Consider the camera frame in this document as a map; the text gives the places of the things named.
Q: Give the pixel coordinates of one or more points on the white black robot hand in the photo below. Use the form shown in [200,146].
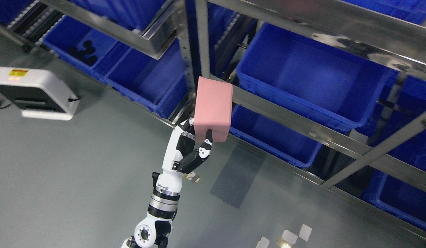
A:
[181,157]

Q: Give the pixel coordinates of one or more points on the pink plastic storage box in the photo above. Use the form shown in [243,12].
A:
[213,109]

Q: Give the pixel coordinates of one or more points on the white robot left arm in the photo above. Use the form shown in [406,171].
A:
[156,227]

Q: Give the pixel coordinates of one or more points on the large blue shelf bin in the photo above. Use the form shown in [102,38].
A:
[327,85]

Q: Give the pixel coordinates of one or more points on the metal shelf rack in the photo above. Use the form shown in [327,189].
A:
[86,182]

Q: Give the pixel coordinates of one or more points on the blue bin centre left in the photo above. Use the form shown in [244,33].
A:
[158,85]

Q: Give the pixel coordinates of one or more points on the blue bin lower middle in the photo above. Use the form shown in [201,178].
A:
[274,138]

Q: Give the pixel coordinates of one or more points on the blue bin with black items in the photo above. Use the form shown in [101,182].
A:
[84,47]

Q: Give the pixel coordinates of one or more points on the blue bin top left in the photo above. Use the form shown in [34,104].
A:
[131,14]

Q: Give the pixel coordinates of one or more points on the white grey floor device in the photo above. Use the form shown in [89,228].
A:
[38,93]

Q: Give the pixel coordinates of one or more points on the blue bin lower right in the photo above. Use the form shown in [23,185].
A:
[397,198]

